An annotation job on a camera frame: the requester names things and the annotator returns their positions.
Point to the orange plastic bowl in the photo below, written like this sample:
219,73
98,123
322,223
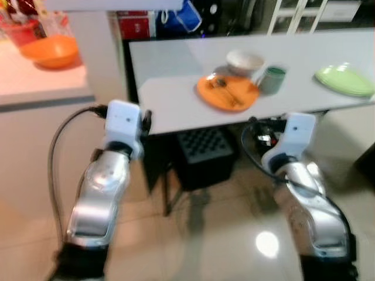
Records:
51,51

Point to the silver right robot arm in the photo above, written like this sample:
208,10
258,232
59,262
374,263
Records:
313,205

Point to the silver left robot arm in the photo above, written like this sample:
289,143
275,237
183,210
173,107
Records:
99,187

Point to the orange round plate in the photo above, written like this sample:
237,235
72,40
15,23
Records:
234,96

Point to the green cup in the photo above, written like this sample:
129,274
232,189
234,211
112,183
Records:
273,81

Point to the black metal table leg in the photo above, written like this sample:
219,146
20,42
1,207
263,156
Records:
169,175

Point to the metal spoon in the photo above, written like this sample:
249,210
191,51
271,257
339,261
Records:
225,89

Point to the black plastic crate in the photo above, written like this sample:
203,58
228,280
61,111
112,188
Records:
205,158

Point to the white speckled bowl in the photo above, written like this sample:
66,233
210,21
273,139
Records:
245,61

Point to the light green plate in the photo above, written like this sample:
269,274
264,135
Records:
345,82

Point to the red box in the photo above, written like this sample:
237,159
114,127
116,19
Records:
133,26

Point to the blue bag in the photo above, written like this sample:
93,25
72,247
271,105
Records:
181,17

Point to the white framed cabinet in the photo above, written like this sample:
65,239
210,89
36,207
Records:
293,14

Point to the red plastic container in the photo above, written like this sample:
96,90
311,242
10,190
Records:
20,29

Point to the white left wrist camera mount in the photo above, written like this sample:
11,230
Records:
123,123

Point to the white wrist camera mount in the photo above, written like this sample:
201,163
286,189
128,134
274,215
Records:
123,123
296,137

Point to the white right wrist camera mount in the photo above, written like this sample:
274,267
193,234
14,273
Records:
296,137

